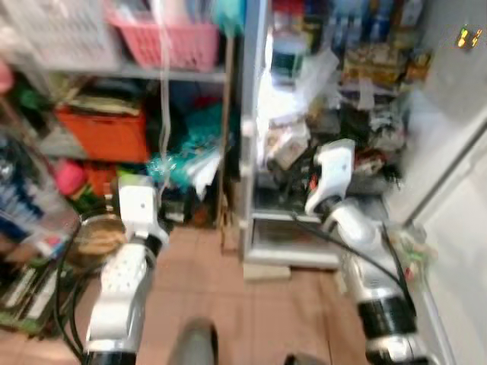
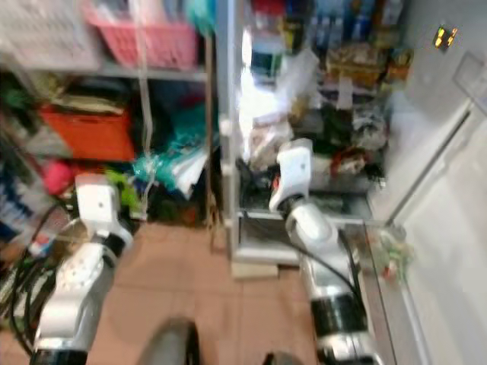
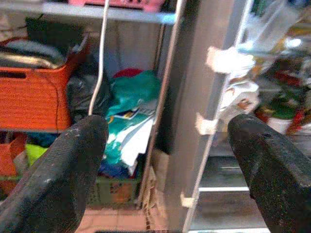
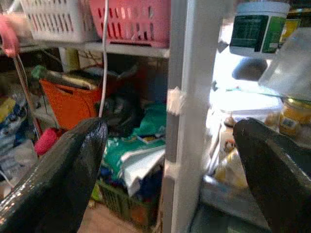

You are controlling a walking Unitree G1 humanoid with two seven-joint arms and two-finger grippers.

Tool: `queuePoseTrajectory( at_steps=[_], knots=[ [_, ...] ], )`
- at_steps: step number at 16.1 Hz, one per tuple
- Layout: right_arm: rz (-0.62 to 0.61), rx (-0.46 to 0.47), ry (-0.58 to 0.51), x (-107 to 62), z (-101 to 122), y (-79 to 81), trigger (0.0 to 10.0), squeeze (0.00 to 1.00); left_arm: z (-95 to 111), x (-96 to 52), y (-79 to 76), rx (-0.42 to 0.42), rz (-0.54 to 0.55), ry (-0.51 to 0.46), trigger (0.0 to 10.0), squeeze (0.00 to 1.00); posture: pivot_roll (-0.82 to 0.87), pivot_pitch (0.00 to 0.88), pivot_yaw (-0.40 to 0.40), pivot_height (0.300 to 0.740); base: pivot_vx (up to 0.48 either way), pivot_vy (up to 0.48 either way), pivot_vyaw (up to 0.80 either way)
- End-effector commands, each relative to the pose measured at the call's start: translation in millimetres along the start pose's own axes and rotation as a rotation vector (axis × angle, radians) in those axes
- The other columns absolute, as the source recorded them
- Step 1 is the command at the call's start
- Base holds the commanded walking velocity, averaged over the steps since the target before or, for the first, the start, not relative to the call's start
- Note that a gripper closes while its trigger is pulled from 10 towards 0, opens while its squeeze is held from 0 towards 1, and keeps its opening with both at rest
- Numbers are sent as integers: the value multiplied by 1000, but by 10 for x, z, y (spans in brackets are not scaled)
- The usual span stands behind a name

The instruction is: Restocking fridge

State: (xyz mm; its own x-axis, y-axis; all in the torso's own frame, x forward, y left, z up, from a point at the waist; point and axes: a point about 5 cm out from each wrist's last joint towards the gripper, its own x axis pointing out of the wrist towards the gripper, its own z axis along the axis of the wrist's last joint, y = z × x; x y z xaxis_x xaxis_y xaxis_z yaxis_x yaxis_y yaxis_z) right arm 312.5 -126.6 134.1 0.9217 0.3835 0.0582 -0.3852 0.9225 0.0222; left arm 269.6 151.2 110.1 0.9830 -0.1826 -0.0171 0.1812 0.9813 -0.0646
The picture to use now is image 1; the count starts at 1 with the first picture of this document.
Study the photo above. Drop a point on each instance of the green packet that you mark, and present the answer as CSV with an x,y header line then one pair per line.
x,y
415,251

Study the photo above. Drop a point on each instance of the pink plastic basket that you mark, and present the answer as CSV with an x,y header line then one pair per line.
x,y
175,46

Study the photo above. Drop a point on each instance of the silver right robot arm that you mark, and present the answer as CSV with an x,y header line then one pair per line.
x,y
369,266

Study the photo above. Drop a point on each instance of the orange plastic crate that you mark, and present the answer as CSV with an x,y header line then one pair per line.
x,y
103,137

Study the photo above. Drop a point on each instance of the grey robot leg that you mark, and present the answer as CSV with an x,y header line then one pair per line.
x,y
194,346
304,360

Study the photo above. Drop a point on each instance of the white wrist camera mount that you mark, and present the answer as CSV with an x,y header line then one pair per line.
x,y
333,171
141,205

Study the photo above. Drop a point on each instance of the round metal pan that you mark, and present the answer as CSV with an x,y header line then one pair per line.
x,y
99,243

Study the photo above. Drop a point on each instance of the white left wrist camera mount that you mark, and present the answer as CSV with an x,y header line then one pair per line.
x,y
141,205

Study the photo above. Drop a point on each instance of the steel fridge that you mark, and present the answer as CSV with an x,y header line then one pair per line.
x,y
449,152

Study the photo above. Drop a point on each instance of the blue drink pack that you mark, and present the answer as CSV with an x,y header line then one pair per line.
x,y
373,23

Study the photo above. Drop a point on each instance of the pink round object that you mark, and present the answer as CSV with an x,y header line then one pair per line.
x,y
70,179

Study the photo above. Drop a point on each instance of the green white tub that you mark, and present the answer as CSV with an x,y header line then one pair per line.
x,y
288,55

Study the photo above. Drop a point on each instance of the storage shelf unit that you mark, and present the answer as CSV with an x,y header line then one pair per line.
x,y
152,74

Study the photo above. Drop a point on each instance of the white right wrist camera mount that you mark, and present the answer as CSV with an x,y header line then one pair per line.
x,y
333,171

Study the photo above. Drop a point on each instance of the white plastic bag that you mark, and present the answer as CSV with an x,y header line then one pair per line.
x,y
289,106

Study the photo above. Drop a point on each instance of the grey right robot leg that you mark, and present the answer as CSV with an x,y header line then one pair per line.
x,y
304,360

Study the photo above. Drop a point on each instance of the brown food box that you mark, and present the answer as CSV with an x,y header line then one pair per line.
x,y
377,65

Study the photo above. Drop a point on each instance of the beige block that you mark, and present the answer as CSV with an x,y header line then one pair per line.
x,y
268,272

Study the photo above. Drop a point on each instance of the bottle pack blue label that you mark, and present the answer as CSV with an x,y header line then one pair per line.
x,y
30,205

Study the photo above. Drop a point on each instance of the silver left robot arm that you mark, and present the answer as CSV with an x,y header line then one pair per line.
x,y
122,296

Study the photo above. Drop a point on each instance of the grey left robot leg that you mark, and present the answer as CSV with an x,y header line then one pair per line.
x,y
194,346

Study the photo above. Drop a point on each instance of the teal plastic bag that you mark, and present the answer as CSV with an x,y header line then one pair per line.
x,y
194,144

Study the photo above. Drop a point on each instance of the white plastic basket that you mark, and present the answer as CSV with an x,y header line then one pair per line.
x,y
53,34

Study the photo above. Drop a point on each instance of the teal cloth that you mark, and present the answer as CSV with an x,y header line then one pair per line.
x,y
228,15

